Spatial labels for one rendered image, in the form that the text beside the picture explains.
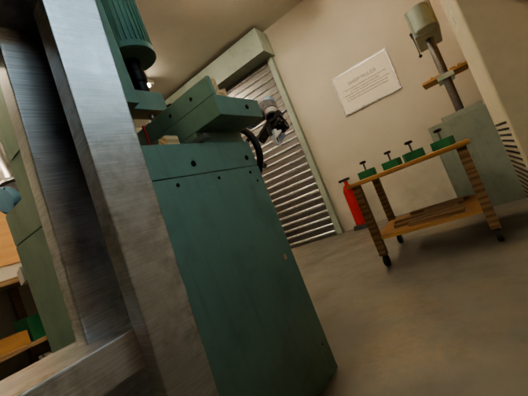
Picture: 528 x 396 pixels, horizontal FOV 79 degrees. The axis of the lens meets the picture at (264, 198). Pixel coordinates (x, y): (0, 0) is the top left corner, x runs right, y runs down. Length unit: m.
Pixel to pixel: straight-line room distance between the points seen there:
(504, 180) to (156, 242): 2.68
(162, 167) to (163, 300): 0.59
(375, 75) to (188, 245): 3.32
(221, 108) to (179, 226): 0.34
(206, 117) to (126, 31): 0.43
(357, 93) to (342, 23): 0.78
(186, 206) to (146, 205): 0.56
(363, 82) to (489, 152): 1.62
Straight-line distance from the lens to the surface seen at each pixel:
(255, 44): 4.20
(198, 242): 0.78
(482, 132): 2.78
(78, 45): 0.26
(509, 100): 1.77
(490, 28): 1.82
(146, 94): 1.16
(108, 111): 0.24
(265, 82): 4.31
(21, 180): 0.98
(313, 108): 4.02
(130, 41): 1.20
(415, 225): 1.98
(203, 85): 0.94
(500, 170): 2.79
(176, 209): 0.77
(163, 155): 0.81
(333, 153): 3.91
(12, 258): 4.35
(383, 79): 3.81
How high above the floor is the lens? 0.54
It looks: 3 degrees up
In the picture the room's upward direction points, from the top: 22 degrees counter-clockwise
